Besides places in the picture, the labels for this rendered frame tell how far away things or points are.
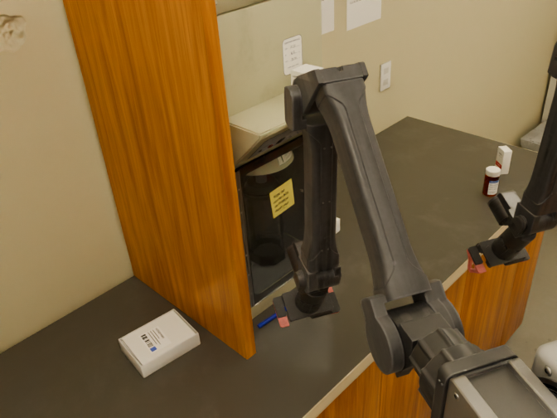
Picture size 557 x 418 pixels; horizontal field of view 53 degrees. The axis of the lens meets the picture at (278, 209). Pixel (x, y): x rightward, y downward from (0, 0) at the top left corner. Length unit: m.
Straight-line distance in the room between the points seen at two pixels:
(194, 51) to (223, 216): 0.33
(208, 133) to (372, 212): 0.43
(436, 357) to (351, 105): 0.34
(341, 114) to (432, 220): 1.12
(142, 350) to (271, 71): 0.72
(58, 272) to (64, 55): 0.57
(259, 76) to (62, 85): 0.49
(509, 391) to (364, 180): 0.31
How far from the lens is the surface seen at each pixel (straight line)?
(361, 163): 0.74
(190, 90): 1.05
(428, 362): 0.66
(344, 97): 0.77
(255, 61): 1.18
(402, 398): 1.82
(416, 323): 0.70
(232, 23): 1.12
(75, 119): 1.47
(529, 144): 3.88
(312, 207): 0.95
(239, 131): 1.10
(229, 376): 1.35
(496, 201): 1.37
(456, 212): 1.89
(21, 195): 1.46
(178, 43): 1.03
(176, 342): 1.40
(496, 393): 0.61
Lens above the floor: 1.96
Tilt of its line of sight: 33 degrees down
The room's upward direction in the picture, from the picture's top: 4 degrees counter-clockwise
